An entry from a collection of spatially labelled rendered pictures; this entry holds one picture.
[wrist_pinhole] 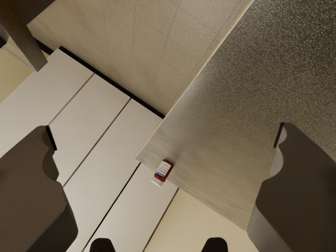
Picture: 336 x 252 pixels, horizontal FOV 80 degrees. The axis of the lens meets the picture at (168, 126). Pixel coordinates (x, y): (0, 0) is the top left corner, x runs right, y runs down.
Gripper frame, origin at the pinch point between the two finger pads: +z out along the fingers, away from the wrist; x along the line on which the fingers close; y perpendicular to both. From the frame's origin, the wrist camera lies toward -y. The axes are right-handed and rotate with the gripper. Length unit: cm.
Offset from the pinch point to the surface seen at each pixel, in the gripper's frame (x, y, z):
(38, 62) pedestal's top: -32, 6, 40
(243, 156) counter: 9.7, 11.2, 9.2
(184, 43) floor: 12, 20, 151
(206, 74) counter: 3.4, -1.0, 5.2
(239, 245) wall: 37, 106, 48
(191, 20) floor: 15, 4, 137
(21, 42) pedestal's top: -30.1, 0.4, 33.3
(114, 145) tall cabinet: -74, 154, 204
